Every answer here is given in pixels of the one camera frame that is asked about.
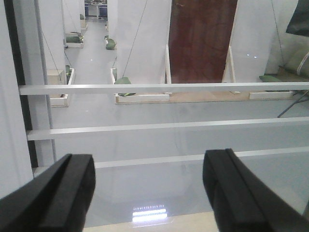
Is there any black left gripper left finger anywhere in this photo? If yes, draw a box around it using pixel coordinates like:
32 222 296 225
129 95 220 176
0 154 96 232

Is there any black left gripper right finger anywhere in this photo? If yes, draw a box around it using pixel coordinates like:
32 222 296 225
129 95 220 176
202 148 309 232

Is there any white framed transparent sliding door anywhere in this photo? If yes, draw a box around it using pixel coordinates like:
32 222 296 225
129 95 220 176
0 0 309 227

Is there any dark brown wooden door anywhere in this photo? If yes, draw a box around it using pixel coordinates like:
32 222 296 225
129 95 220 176
169 0 238 84

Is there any green sandbag near wall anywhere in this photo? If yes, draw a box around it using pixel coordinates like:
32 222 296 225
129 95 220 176
114 76 131 85

